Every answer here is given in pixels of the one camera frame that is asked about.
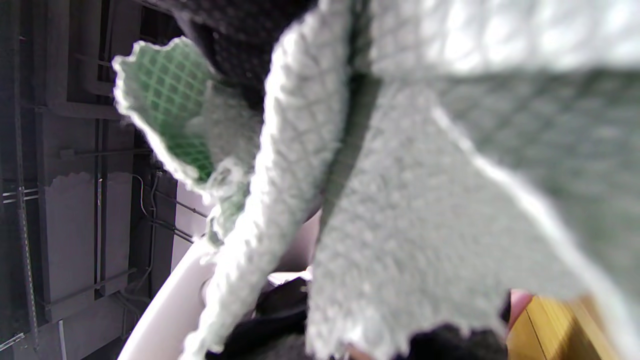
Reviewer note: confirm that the wooden three-compartment tray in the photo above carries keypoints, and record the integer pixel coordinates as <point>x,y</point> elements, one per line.
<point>555,332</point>

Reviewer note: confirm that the person's left hand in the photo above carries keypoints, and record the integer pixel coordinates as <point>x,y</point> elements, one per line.
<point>240,45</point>

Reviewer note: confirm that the person's right hand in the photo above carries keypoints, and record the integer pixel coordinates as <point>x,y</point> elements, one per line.
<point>280,320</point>

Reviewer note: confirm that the green fish scale cleaning cloth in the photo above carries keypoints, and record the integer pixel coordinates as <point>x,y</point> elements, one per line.
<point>400,210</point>

